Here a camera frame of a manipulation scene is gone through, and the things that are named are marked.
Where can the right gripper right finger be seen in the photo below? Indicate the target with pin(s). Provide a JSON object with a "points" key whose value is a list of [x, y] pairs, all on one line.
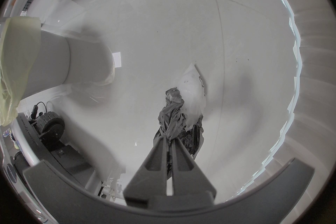
{"points": [[191, 183]]}

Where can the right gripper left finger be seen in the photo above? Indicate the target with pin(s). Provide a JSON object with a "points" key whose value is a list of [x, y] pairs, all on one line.
{"points": [[147, 183]]}

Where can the black plastic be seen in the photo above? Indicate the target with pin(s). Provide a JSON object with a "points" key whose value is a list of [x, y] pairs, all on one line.
{"points": [[170, 118]]}

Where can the clear printed wrapper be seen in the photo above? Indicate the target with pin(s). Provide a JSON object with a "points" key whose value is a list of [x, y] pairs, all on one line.
{"points": [[193, 97]]}

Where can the yellow plastic bag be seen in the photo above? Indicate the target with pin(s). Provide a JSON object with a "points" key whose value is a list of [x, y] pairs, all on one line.
{"points": [[15, 47]]}

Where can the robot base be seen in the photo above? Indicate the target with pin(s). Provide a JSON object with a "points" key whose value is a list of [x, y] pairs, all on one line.
{"points": [[68, 162]]}

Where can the white trash bin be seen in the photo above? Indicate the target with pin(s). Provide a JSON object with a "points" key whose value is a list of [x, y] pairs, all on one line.
{"points": [[65, 60]]}

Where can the beige curtain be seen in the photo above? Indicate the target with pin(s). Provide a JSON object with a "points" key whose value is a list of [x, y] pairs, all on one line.
{"points": [[309, 60]]}

